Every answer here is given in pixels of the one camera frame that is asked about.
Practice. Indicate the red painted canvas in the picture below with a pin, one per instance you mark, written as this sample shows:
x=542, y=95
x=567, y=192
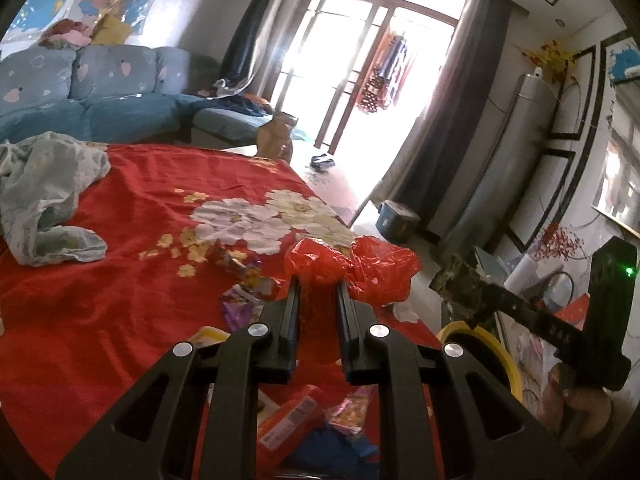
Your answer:
x=575, y=310

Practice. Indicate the red plastic bag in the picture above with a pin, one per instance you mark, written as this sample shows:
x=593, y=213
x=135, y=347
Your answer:
x=325, y=260

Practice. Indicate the dark camouflage wrapper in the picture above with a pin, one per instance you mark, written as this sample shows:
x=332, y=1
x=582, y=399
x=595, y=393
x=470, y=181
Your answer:
x=460, y=280

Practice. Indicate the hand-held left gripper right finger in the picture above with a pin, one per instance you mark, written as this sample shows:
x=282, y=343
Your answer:
x=342, y=315

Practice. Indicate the world map poster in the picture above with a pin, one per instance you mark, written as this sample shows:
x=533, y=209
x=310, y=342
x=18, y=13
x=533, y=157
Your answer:
x=45, y=5

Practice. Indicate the blue storage box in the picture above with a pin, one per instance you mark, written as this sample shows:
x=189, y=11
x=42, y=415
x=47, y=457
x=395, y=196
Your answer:
x=397, y=220

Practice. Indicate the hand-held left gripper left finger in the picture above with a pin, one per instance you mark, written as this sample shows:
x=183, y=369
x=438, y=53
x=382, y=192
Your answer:
x=292, y=315

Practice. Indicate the yellow packet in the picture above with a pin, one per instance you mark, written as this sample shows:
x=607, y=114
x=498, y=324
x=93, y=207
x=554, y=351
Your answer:
x=210, y=336

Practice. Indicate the yellow trash bin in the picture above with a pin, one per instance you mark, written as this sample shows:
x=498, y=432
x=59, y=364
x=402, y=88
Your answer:
x=495, y=347

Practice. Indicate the colourful country map poster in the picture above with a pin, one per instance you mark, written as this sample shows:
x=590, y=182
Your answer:
x=125, y=0

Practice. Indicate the standing air conditioner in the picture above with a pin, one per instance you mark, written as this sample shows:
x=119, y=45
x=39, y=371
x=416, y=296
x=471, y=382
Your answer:
x=500, y=160

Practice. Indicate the hanging laundry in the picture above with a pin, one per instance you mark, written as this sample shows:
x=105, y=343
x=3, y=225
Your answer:
x=385, y=75

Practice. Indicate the blue packet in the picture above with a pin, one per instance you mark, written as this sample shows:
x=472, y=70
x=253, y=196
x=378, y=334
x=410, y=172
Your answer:
x=325, y=455

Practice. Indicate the grey curtain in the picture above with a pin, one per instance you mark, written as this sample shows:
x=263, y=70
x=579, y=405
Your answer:
x=450, y=110

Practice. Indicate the purple wrapper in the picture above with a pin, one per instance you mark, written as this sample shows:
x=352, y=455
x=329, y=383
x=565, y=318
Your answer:
x=245, y=307

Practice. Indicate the blue wall picture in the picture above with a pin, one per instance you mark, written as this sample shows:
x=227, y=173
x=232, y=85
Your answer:
x=627, y=62

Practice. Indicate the colourful foil wrapper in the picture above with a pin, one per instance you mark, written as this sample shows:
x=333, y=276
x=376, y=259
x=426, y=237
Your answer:
x=240, y=262

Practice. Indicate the pink yellow snack wrapper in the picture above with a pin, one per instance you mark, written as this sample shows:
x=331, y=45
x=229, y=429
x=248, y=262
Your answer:
x=350, y=412

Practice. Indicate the pile of pink clothes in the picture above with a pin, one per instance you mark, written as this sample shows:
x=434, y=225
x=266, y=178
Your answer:
x=67, y=35

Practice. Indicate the dark blue clothes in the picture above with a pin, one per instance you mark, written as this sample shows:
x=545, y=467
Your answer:
x=230, y=105

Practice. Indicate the orange packet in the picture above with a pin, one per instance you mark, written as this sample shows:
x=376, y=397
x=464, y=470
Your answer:
x=292, y=420

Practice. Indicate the white tissue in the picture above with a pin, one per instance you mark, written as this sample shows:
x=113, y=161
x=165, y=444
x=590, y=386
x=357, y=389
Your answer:
x=406, y=314

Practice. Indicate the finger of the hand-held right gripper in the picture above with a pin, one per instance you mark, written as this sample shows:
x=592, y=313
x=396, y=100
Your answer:
x=515, y=310
x=470, y=324

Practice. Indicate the white cylindrical vase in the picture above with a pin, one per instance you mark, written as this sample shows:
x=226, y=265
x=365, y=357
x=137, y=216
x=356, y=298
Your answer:
x=521, y=275

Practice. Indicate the small dark blue item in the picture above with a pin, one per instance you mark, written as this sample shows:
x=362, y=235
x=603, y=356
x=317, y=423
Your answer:
x=322, y=161

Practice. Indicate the wall television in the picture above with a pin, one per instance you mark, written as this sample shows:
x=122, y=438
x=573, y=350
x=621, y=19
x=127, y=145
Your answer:
x=620, y=175

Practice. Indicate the red floral blanket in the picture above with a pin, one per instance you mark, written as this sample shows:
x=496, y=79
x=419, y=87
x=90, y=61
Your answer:
x=125, y=210

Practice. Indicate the pale blue crumpled cloth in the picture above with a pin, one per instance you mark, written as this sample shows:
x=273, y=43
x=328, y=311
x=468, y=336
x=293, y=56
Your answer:
x=45, y=180

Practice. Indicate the person's right hand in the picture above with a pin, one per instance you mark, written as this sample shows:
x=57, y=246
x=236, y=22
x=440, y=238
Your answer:
x=582, y=415

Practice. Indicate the yellow artificial flowers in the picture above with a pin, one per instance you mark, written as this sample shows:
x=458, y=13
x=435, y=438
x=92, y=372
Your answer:
x=547, y=57

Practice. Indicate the blue sofa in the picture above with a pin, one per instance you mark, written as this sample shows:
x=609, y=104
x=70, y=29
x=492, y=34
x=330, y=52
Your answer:
x=115, y=110

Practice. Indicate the glass balcony door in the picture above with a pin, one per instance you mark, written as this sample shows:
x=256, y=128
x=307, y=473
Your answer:
x=350, y=20

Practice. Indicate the brown paper bag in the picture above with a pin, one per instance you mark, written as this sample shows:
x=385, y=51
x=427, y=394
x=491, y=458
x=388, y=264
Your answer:
x=275, y=140

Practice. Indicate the dark blue curtain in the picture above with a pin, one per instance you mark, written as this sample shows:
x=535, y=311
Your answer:
x=255, y=25

